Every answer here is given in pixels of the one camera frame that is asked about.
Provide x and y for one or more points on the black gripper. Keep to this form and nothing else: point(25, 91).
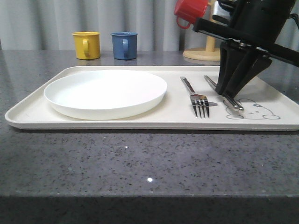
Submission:
point(254, 22)

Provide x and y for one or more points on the metal chopstick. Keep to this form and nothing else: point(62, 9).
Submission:
point(232, 102)

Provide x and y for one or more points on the silver metal fork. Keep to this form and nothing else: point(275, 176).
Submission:
point(199, 102)

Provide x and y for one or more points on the white round plate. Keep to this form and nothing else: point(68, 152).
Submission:
point(106, 94)

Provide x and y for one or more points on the wooden mug tree stand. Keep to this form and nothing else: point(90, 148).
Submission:
point(209, 52)

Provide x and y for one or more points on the cream rabbit serving tray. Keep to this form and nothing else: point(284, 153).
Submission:
point(265, 108)

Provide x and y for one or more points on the red mug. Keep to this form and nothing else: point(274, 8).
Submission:
point(189, 10)

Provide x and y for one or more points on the blue mug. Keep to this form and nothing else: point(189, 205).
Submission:
point(124, 45)

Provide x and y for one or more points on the yellow mug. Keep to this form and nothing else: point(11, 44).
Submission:
point(87, 45)

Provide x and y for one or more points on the grey curtain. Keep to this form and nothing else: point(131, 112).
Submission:
point(49, 24)

